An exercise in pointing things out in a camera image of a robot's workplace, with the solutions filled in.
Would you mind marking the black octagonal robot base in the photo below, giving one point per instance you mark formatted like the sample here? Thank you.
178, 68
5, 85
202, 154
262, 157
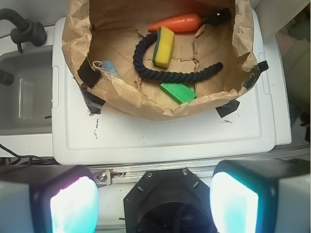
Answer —
169, 201

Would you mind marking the black tape left upper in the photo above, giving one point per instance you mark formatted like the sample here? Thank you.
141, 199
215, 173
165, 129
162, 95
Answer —
89, 76

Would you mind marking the orange toy carrot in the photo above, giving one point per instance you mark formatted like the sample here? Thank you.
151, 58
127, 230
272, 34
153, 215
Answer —
191, 22

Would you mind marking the yellow green sponge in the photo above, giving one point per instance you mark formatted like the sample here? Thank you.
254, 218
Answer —
164, 47

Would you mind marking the brown paper bag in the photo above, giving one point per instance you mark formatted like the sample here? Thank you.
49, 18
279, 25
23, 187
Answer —
110, 30

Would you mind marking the white plastic bin lid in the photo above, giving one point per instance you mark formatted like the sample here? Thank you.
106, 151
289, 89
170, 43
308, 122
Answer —
79, 137

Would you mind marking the aluminium frame rail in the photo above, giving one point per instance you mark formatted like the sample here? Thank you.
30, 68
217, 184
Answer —
126, 176

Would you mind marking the light blue crumpled item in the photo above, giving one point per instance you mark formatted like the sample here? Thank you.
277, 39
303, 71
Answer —
108, 67

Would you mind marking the green plastic block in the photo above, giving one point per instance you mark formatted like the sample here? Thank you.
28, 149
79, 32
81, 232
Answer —
178, 92

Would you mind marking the black faucet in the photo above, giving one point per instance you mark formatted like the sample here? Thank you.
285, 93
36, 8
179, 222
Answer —
25, 30

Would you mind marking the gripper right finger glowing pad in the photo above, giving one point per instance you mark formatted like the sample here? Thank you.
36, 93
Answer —
261, 196

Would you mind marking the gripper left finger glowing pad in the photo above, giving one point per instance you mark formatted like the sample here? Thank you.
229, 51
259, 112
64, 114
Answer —
48, 199

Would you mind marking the black tape right upper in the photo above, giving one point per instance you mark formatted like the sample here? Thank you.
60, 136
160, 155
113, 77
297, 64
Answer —
257, 71

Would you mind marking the black tape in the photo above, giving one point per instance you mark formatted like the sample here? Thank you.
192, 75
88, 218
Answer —
257, 71
93, 103
228, 108
89, 76

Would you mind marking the black tape right lower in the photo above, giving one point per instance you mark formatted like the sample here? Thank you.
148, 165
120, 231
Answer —
228, 108

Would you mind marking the black tape left lower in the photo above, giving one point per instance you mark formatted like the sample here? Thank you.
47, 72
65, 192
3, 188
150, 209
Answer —
93, 103

